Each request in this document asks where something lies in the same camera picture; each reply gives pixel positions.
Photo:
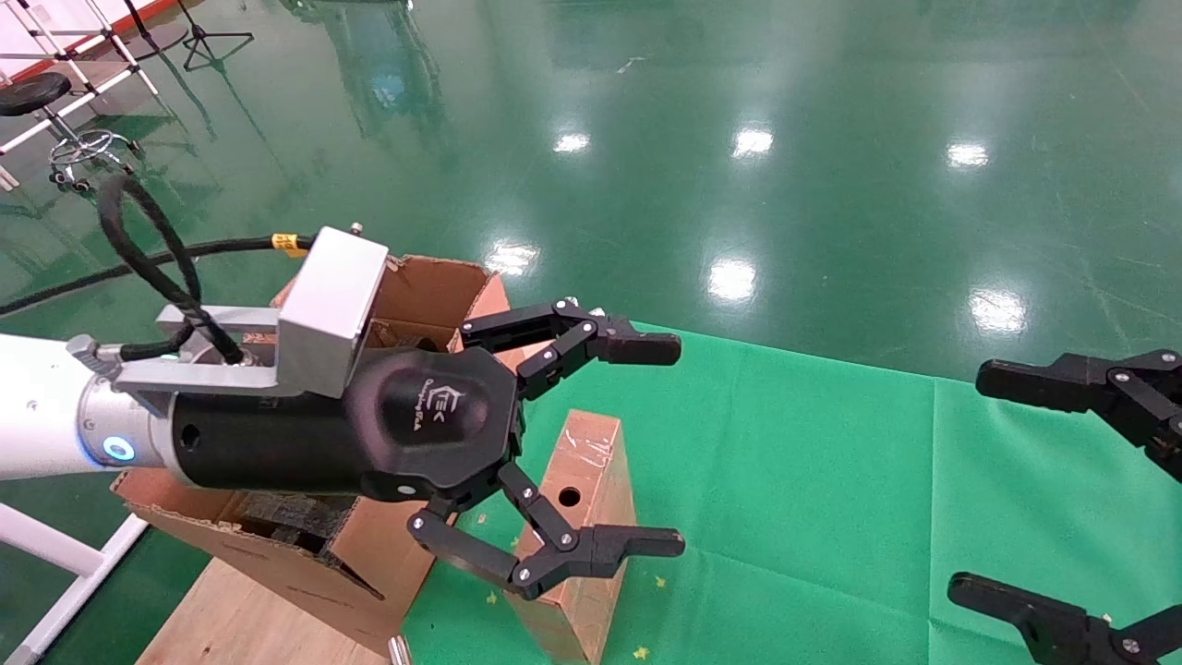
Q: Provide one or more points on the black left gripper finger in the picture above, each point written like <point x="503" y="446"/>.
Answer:
<point x="600" y="550"/>
<point x="637" y="346"/>

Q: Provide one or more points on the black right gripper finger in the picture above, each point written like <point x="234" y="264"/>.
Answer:
<point x="1062" y="379"/>
<point x="1062" y="628"/>

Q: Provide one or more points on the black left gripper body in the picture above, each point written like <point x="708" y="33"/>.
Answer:
<point x="425" y="416"/>

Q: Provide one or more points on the small brown cardboard box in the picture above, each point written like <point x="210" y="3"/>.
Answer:
<point x="591" y="462"/>

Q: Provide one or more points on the large open cardboard carton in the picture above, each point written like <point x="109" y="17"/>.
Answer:
<point x="434" y="296"/>

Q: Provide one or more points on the black foam block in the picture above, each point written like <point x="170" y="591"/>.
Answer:
<point x="295" y="517"/>

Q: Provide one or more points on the green table cloth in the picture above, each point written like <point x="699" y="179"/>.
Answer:
<point x="831" y="508"/>

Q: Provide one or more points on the black tripod stand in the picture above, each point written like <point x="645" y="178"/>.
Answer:
<point x="205" y="39"/>

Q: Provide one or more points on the black round wheeled stool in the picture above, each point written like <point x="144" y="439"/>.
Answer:
<point x="32" y="92"/>

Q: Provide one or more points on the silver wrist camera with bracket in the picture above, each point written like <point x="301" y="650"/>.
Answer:
<point x="323" y="305"/>

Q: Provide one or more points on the white metal table frame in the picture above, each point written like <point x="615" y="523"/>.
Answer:
<point x="55" y="550"/>

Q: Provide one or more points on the white metal rack frame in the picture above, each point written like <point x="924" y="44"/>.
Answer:
<point x="28" y="137"/>

